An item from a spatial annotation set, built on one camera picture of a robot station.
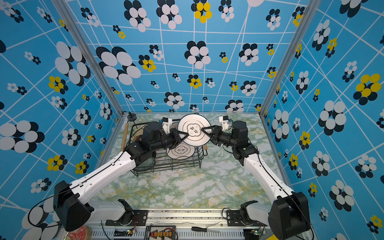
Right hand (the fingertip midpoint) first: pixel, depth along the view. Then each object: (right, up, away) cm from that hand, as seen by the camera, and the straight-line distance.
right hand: (203, 132), depth 73 cm
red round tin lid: (-54, -46, -6) cm, 71 cm away
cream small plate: (-42, -2, +23) cm, 47 cm away
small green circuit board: (-36, -48, -3) cm, 60 cm away
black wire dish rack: (-25, -20, +21) cm, 38 cm away
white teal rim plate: (-12, -12, +18) cm, 25 cm away
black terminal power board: (-20, -46, -5) cm, 51 cm away
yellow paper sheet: (+32, -49, -5) cm, 58 cm away
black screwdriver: (0, -46, -3) cm, 46 cm away
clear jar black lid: (-50, +9, +32) cm, 60 cm away
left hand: (-6, -1, -3) cm, 7 cm away
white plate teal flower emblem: (-5, +4, +1) cm, 7 cm away
